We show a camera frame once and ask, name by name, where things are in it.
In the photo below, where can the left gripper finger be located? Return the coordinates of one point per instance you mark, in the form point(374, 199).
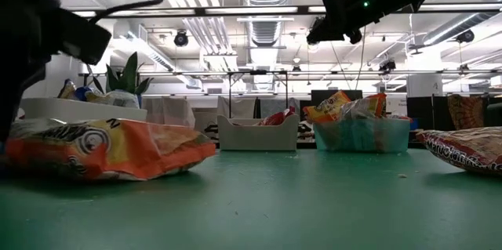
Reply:
point(15, 93)

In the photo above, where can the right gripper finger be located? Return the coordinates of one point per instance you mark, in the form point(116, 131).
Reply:
point(321, 32)

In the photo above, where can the blue Maruchan noodle pack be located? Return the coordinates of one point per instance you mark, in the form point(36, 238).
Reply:
point(67, 90)
point(113, 98)

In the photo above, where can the white plastic bin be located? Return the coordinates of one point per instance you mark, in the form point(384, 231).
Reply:
point(78, 109)
point(255, 136)

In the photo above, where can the white column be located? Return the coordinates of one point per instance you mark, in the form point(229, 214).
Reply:
point(423, 84)

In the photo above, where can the teal translucent plastic bin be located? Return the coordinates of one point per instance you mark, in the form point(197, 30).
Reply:
point(361, 136)

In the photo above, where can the snake plant in white pot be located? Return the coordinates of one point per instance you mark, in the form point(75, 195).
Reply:
point(127, 77)

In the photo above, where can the black cabinet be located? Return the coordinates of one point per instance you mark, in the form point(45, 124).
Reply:
point(427, 111)

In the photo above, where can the black overhead beam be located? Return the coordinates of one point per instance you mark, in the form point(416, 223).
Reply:
point(200, 11)

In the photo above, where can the blue storage box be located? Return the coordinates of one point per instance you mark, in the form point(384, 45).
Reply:
point(414, 124)

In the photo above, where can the orange patterned tapestry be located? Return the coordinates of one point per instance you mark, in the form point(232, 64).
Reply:
point(466, 111)

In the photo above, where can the small white noodle crumb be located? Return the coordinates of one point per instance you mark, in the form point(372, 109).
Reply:
point(402, 176)

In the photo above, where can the black ceiling camera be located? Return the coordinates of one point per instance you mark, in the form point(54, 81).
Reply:
point(387, 64)
point(465, 36)
point(180, 38)

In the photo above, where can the black metal frame table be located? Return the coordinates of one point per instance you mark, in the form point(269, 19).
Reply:
point(286, 87)

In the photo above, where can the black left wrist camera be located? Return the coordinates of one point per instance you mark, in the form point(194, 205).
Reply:
point(84, 42)

